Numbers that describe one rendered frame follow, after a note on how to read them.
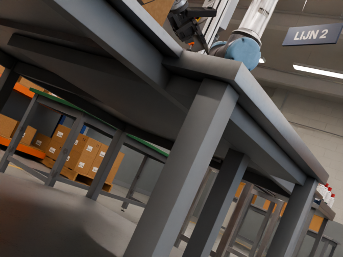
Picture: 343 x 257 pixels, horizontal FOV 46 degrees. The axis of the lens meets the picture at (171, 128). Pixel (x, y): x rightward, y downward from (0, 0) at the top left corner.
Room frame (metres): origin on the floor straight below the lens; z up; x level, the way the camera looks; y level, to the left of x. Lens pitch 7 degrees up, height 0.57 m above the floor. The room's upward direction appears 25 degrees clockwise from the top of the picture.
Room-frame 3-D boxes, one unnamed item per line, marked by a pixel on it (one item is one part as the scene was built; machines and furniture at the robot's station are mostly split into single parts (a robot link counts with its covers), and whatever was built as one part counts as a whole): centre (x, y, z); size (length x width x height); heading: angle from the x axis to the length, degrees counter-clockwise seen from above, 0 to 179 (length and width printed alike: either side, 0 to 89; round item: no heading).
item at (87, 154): (6.24, 1.17, 0.32); 1.20 x 0.83 x 0.64; 53
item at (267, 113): (1.35, 0.03, 0.81); 0.90 x 0.90 x 0.04; 54
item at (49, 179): (4.01, 0.39, 0.40); 1.90 x 0.75 x 0.80; 144
